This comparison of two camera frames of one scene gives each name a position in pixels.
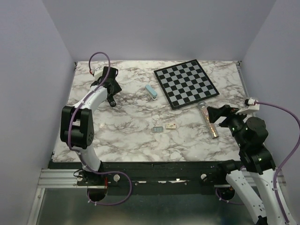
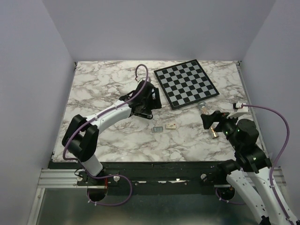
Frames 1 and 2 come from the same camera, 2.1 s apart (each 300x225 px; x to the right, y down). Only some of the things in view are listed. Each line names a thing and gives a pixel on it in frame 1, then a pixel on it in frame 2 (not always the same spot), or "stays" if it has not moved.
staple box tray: x=157 y=129 stays
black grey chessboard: x=185 y=83 stays
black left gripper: x=116 y=87 → x=155 y=103
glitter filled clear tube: x=203 y=106 stays
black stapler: x=110 y=99 → x=145 y=115
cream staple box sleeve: x=170 y=126 stays
